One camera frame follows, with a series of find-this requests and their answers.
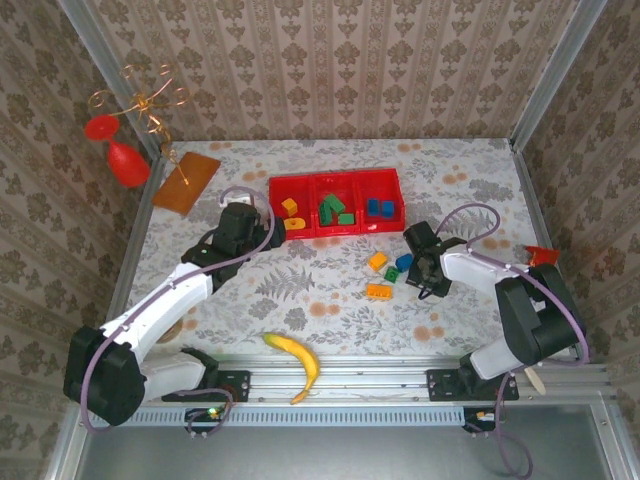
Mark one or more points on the red plastic goblet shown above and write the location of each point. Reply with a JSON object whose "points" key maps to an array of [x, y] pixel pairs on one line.
{"points": [[125, 162]]}

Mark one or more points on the yellow square lego brick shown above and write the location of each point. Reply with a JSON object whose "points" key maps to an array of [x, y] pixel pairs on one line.
{"points": [[378, 260]]}

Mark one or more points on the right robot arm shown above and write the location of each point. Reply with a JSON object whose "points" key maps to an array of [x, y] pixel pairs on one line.
{"points": [[540, 325]]}

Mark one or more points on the beige wooden utensil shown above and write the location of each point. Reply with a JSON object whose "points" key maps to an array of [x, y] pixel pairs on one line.
{"points": [[533, 381]]}

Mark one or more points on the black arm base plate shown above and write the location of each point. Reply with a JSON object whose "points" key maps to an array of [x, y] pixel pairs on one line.
{"points": [[442, 386], [235, 386]]}

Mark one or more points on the red three-compartment bin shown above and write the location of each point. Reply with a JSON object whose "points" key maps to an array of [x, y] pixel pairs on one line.
{"points": [[310, 232]]}

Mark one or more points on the aluminium crosswise frame rail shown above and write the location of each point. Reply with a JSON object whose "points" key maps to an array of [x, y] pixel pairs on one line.
{"points": [[350, 380]]}

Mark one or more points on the red plastic packet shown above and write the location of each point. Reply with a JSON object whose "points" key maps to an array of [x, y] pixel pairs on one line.
{"points": [[544, 255]]}

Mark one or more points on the small black controller board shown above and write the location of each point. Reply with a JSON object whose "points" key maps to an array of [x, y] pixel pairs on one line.
{"points": [[205, 414], [480, 416]]}

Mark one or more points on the blue lego brick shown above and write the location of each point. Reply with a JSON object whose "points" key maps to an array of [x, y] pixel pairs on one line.
{"points": [[373, 207], [404, 261], [388, 208]]}

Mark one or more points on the aluminium table side rail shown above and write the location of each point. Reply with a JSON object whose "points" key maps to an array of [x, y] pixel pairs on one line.
{"points": [[525, 190], [135, 240]]}

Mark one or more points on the aluminium frame post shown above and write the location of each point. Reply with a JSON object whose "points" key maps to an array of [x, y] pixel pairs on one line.
{"points": [[555, 75]]}

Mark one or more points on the green square lego brick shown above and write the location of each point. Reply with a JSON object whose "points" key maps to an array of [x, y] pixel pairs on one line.
{"points": [[346, 218]]}

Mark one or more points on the yellow banana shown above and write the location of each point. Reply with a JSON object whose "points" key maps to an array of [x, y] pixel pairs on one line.
{"points": [[302, 355]]}

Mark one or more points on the yellow long lego brick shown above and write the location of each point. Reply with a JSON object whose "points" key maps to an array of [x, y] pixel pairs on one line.
{"points": [[379, 291]]}

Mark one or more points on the yellow sloped lego piece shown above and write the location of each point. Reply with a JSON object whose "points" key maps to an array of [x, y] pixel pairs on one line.
{"points": [[289, 206]]}

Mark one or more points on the yellow oval flame-print lego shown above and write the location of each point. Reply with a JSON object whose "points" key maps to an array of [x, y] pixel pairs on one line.
{"points": [[296, 224]]}

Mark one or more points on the small green lego brick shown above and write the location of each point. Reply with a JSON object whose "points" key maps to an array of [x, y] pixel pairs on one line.
{"points": [[392, 274]]}

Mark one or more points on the grey metal panel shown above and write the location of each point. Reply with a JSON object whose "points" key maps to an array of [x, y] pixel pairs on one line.
{"points": [[325, 450]]}

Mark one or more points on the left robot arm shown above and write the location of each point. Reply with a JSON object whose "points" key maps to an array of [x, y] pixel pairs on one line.
{"points": [[150, 315]]}

